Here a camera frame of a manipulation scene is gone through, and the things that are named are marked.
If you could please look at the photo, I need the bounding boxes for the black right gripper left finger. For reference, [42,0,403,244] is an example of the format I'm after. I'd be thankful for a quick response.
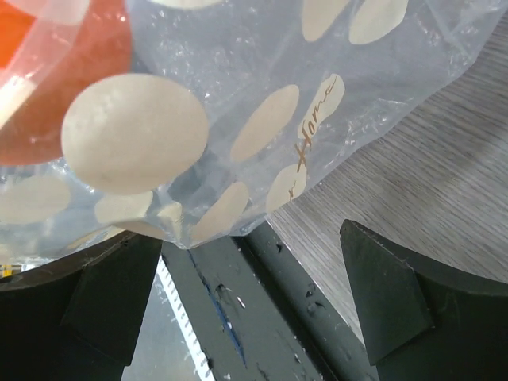
[1,232,162,380]

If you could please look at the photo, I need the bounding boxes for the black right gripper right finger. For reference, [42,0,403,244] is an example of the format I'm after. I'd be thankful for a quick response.
[341,220,507,380]

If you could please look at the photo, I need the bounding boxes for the clear zip top bag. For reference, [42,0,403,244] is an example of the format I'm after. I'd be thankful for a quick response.
[1,1,507,264]

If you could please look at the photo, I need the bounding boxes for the perforated metal cable rail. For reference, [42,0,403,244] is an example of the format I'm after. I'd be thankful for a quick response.
[156,256,215,381]

